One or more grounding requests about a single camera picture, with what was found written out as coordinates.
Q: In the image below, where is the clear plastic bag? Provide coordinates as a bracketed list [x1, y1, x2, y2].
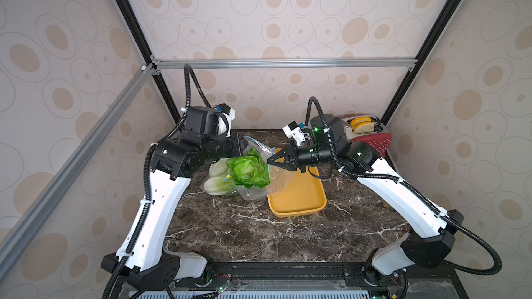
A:
[228, 136, 293, 201]

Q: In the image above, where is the chinese cabbage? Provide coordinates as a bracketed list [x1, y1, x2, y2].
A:
[227, 148, 271, 189]
[202, 158, 238, 197]

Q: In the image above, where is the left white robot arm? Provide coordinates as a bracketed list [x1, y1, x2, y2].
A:
[101, 103, 248, 298]

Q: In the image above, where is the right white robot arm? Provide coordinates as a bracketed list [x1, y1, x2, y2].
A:
[267, 114, 456, 285]

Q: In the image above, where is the yellow plastic tray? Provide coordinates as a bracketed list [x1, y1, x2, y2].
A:
[267, 167, 327, 217]

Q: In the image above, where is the pale bread slice in toaster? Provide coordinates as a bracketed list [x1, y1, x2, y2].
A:
[353, 122, 375, 134]

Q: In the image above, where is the yellow bread slice in toaster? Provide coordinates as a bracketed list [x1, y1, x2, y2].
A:
[349, 116, 373, 128]

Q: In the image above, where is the red and silver toaster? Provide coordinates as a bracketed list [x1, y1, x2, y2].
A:
[341, 116, 392, 157]

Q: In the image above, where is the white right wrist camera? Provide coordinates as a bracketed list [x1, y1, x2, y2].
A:
[283, 121, 310, 147]

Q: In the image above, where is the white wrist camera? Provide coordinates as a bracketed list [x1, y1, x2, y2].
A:
[215, 103, 236, 137]
[283, 121, 310, 147]

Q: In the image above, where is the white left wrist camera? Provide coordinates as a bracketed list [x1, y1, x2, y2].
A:
[215, 103, 236, 137]

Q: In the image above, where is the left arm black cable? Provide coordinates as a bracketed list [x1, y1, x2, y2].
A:
[101, 63, 231, 299]

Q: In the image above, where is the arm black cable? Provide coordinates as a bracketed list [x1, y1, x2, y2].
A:
[304, 96, 503, 277]
[101, 63, 231, 299]

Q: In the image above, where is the aluminium rail back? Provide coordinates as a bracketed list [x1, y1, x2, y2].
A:
[153, 57, 417, 70]

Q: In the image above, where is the aluminium rail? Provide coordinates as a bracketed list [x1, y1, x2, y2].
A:
[1, 64, 155, 281]
[153, 57, 417, 70]

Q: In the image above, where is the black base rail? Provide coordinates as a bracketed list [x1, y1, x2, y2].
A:
[111, 262, 468, 298]

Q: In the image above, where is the black corner frame post left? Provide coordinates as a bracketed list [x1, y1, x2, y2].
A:
[114, 0, 181, 123]

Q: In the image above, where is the black corner frame post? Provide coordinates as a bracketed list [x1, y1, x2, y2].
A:
[114, 0, 181, 123]
[381, 0, 462, 125]

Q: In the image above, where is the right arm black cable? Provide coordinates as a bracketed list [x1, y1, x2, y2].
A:
[304, 96, 503, 277]

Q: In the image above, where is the black corner frame post right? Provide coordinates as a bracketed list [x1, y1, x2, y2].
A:
[381, 0, 462, 125]

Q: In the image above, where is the aluminium rail left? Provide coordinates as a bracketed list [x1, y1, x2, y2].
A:
[1, 64, 155, 281]

